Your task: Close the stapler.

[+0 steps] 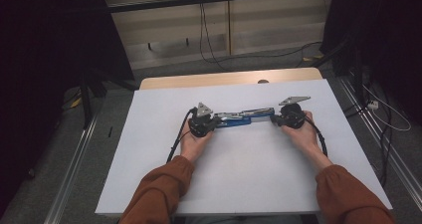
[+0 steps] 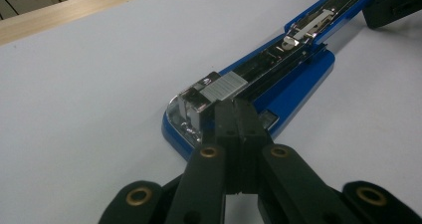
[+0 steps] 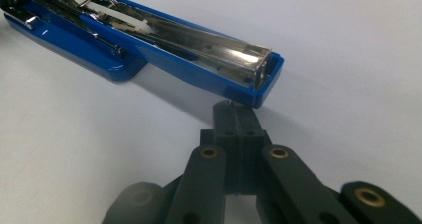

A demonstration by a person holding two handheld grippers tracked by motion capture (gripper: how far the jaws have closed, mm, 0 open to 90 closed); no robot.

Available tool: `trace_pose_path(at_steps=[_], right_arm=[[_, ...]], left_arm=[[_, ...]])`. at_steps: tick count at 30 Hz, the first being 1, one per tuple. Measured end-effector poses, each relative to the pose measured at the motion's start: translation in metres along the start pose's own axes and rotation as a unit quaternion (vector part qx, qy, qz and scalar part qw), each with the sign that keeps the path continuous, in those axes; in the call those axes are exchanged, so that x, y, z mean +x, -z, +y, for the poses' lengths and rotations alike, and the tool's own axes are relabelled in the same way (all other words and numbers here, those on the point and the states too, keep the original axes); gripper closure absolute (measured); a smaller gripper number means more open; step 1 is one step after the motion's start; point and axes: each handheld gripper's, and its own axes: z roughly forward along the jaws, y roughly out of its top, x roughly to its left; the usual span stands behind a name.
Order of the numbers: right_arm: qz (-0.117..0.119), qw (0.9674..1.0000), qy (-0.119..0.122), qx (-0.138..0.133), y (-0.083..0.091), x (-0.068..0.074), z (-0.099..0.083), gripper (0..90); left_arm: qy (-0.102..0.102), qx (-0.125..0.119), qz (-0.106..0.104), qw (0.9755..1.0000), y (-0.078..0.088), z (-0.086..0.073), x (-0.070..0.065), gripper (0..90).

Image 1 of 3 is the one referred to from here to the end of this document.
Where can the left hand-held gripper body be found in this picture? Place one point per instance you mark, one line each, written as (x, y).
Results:
(200, 124)

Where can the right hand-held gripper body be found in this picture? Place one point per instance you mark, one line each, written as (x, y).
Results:
(292, 116)

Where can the blue stapler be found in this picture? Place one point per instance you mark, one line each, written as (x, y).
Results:
(239, 117)

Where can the person's left hand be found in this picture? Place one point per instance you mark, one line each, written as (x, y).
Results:
(194, 147)

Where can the person's right hand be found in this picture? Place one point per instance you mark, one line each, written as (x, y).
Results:
(307, 137)

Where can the brown round table grommet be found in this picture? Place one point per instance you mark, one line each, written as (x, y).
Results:
(263, 81)

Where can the white table cover board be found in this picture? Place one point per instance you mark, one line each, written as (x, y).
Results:
(232, 171)

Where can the yellow floor tape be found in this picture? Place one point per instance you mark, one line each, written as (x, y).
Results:
(313, 57)
(76, 102)

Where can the black metal stand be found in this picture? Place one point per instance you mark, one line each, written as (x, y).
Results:
(356, 71)
(87, 101)

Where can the white power adapter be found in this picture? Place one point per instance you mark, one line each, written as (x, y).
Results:
(373, 105)

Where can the small black stick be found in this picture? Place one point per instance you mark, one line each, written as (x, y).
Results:
(110, 132)

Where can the person's grey trousers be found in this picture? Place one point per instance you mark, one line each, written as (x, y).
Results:
(245, 220)

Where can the narrow black curtain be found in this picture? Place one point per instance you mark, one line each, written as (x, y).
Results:
(381, 35)

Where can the wide black curtain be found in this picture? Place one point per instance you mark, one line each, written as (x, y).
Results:
(40, 51)

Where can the silver metal floor rail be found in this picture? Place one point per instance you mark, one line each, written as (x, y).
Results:
(398, 164)
(69, 174)

